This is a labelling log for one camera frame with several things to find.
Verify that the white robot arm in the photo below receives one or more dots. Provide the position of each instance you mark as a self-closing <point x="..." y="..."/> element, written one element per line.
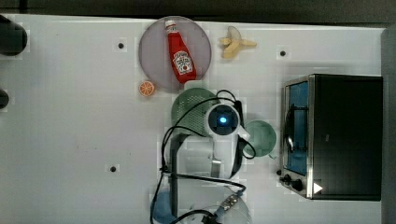
<point x="202" y="168"/>

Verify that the red ketchup bottle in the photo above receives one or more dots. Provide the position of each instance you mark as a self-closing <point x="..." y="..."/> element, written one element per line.
<point x="179" y="54"/>

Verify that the orange slice toy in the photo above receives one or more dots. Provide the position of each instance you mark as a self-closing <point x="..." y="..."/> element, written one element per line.
<point x="146" y="88"/>

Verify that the green plastic cup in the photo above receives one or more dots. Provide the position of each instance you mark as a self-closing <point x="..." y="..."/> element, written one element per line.
<point x="262" y="139"/>

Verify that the grey round plate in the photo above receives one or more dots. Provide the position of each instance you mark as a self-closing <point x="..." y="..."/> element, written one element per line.
<point x="154" y="55"/>

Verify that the peeled banana toy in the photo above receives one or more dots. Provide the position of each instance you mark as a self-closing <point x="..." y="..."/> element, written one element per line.
<point x="233" y="42"/>

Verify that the blue plastic cup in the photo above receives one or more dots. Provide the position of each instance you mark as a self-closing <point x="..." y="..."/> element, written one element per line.
<point x="162" y="212"/>

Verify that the black toaster oven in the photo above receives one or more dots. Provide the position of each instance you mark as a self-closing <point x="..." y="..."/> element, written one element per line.
<point x="332" y="137"/>

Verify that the small black object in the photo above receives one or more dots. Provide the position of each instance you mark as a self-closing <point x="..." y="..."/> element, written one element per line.
<point x="4" y="99"/>

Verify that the black cylinder object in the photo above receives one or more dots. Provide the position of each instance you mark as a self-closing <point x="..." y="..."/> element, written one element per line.
<point x="13" y="37"/>

